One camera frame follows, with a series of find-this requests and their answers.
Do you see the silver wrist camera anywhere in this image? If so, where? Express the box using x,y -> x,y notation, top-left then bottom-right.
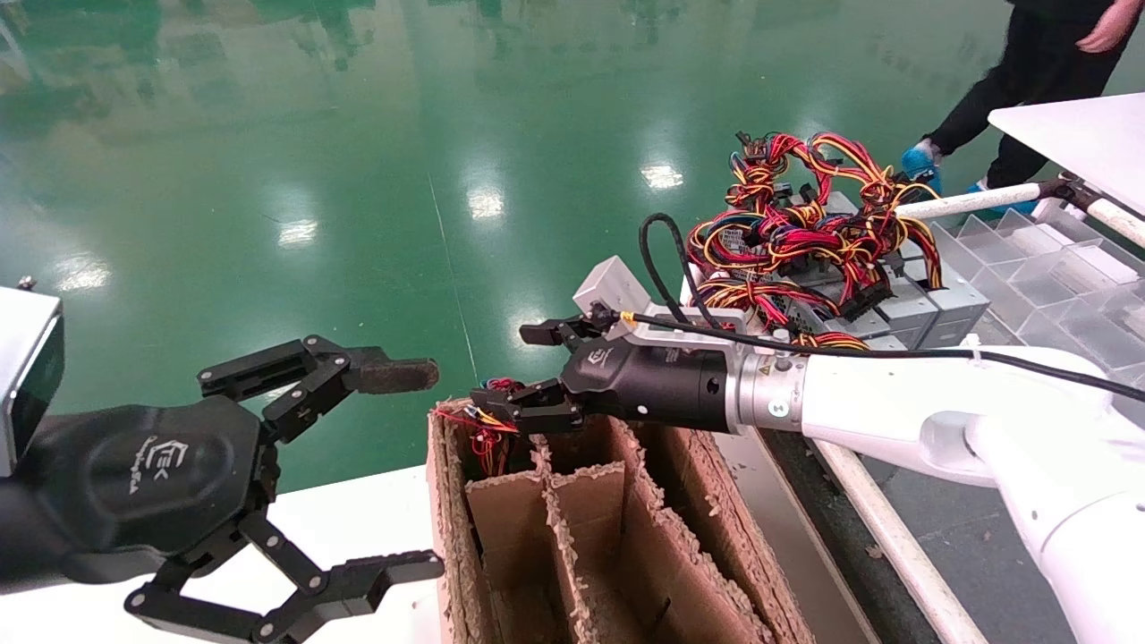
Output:
572,255 -> 748,348
0,277 -> 65,478

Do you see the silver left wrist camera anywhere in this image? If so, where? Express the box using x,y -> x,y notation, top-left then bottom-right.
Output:
0,277 -> 65,478

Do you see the person's bare hand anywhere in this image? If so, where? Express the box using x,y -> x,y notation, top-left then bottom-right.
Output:
1078,0 -> 1144,53

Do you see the power supply with coloured wires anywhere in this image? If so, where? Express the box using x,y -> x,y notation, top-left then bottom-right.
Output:
436,376 -> 538,475

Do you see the person in black clothes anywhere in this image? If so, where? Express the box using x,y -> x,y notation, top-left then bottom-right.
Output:
930,0 -> 1145,189

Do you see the black pipe joint connector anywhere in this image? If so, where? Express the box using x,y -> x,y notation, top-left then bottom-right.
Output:
1036,174 -> 1106,214

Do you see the clear acrylic divider tray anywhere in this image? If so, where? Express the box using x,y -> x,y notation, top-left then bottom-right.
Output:
930,206 -> 1145,372

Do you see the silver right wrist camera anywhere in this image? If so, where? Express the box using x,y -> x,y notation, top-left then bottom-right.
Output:
572,255 -> 748,348

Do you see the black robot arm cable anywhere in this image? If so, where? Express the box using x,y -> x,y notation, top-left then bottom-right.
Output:
617,213 -> 1145,403

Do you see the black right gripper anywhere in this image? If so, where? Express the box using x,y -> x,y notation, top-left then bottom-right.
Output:
470,302 -> 743,437

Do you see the white table corner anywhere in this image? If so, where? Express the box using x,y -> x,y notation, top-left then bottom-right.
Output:
988,94 -> 1145,217

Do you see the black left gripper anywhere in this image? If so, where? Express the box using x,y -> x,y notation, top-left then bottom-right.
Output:
0,335 -> 446,644

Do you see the brown cardboard box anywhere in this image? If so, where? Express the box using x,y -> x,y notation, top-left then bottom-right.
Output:
426,398 -> 817,644

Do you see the corrugated cardboard divider insert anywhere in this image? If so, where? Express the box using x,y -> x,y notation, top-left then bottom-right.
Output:
465,416 -> 761,644

